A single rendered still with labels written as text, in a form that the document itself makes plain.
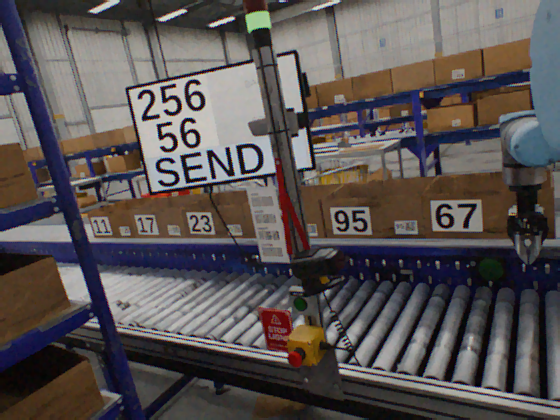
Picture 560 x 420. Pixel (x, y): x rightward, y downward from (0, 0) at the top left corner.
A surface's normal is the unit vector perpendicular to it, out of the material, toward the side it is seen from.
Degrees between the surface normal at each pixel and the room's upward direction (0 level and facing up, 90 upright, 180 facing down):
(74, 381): 90
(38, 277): 90
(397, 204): 90
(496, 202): 90
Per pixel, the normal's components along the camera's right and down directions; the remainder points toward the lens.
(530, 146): -0.40, 0.29
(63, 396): 0.83, -0.01
